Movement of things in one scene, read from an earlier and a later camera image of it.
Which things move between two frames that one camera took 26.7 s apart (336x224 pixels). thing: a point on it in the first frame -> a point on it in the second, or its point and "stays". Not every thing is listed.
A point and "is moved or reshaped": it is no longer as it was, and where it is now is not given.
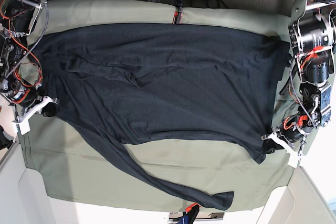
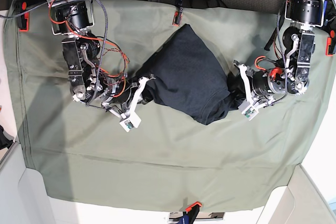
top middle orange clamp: [178, 14] stays
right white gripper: [269, 146] -> [239, 87]
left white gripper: [48, 110] -> [144, 87]
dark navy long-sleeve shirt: [117, 84] is moved or reshaped
